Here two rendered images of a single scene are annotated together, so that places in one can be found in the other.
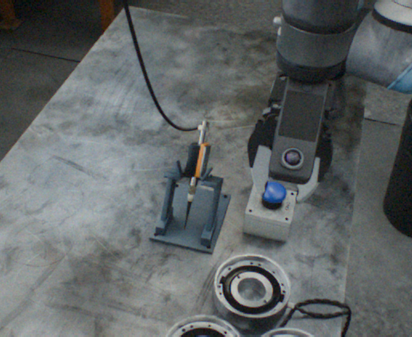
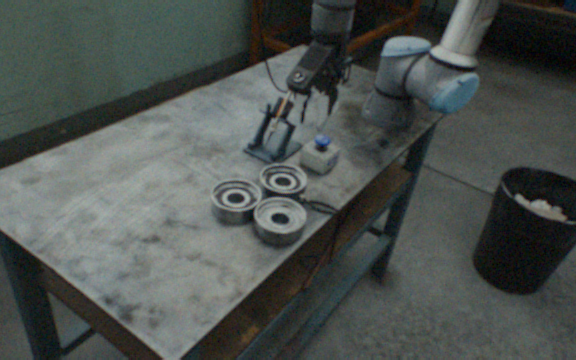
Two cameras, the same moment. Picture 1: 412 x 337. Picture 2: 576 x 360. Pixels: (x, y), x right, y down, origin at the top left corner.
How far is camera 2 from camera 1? 0.49 m
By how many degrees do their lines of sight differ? 16
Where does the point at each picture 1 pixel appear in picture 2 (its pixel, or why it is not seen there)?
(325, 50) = (329, 20)
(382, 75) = (425, 95)
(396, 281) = (459, 306)
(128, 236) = (232, 145)
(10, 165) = (187, 99)
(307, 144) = (309, 72)
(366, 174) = (470, 229)
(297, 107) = (312, 54)
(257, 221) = (307, 155)
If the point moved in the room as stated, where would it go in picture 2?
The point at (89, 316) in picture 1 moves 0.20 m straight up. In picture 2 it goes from (189, 170) to (187, 92)
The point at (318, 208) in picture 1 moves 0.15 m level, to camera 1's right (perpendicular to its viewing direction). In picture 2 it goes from (355, 166) to (414, 186)
